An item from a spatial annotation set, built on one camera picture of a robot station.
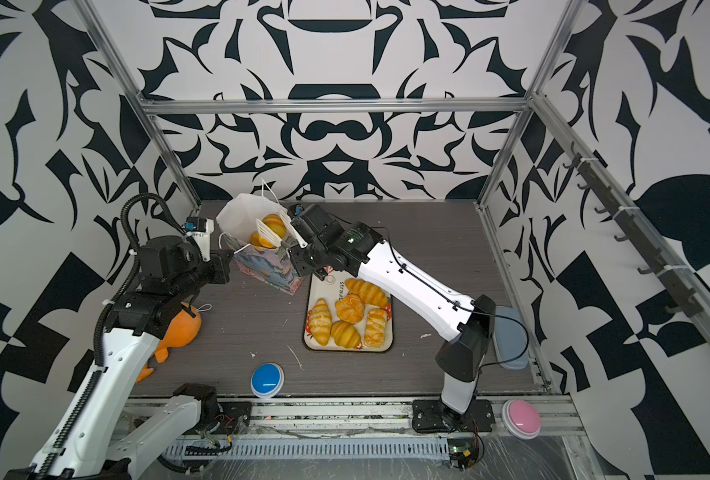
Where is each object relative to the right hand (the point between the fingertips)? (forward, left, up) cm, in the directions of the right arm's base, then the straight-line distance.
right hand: (296, 255), depth 71 cm
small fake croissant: (+9, +6, +1) cm, 11 cm away
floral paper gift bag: (+4, +9, -11) cm, 15 cm away
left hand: (+2, +16, +2) cm, 16 cm away
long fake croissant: (+2, -18, -24) cm, 30 cm away
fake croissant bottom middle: (-10, -10, -24) cm, 28 cm away
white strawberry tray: (+7, -5, -28) cm, 29 cm away
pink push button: (-30, -53, -27) cm, 67 cm away
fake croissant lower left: (-7, -4, -23) cm, 24 cm away
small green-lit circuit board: (-36, -38, -30) cm, 60 cm away
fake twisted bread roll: (-8, -19, -24) cm, 32 cm away
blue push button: (-20, +10, -27) cm, 35 cm away
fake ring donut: (+5, +10, -2) cm, 12 cm away
